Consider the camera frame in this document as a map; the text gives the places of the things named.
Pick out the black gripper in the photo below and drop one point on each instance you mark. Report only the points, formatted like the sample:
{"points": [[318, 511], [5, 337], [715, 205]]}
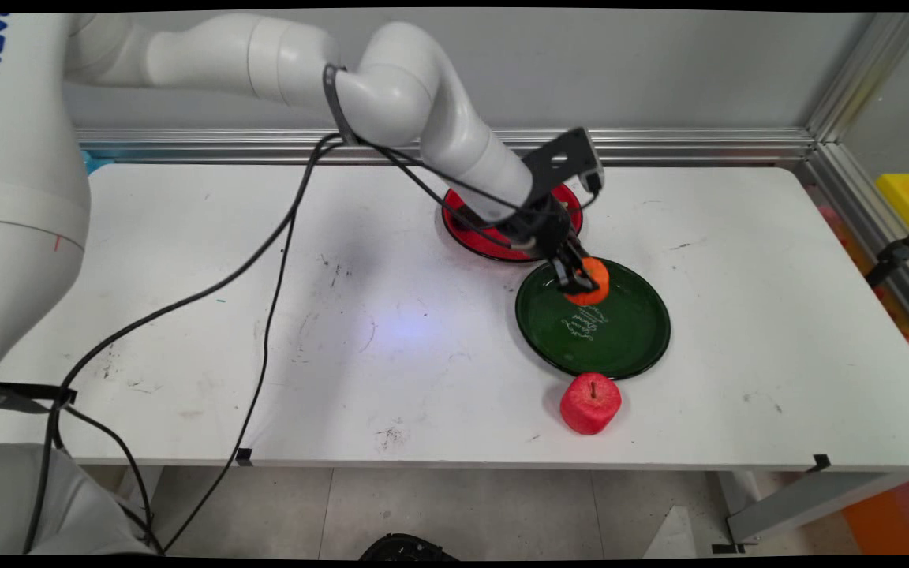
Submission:
{"points": [[545, 229]]}

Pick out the orange toy fruit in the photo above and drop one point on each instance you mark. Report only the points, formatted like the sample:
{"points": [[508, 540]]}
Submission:
{"points": [[598, 284]]}

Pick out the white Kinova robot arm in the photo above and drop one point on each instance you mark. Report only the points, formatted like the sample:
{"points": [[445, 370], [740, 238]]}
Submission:
{"points": [[407, 87]]}

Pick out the green plate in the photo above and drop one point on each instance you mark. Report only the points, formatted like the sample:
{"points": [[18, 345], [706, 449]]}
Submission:
{"points": [[628, 331]]}

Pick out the red plate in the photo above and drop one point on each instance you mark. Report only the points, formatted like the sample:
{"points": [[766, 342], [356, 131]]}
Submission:
{"points": [[474, 241]]}

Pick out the red toy apple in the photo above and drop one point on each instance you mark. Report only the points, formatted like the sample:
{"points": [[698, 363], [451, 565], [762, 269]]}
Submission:
{"points": [[590, 406]]}

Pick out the black tape marker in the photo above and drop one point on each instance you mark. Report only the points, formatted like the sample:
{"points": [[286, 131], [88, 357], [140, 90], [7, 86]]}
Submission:
{"points": [[822, 463], [244, 456]]}

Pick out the grey table leg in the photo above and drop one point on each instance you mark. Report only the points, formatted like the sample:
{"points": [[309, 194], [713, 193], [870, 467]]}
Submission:
{"points": [[802, 501]]}

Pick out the black round floor object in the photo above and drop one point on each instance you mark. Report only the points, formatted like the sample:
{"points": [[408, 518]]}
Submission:
{"points": [[407, 548]]}

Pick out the black stand clamp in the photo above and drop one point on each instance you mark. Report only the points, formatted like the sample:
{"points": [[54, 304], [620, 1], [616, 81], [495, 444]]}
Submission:
{"points": [[896, 254]]}

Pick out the orange box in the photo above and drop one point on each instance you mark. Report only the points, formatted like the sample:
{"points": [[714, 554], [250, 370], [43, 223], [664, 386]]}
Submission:
{"points": [[896, 517]]}

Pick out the blue bubble wrap sheet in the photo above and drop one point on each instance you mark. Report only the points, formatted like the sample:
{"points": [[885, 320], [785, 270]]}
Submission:
{"points": [[94, 162]]}

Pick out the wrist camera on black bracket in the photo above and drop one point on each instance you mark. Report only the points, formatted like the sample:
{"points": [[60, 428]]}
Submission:
{"points": [[561, 162]]}

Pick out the horizontal aluminium frame rail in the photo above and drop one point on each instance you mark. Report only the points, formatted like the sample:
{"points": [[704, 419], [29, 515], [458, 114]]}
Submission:
{"points": [[699, 146]]}

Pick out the aluminium side frame rail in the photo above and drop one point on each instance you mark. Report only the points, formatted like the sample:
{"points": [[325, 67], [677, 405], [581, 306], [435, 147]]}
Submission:
{"points": [[865, 213]]}

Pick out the aluminium corner post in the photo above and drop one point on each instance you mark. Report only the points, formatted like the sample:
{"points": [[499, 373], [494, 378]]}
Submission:
{"points": [[865, 71]]}

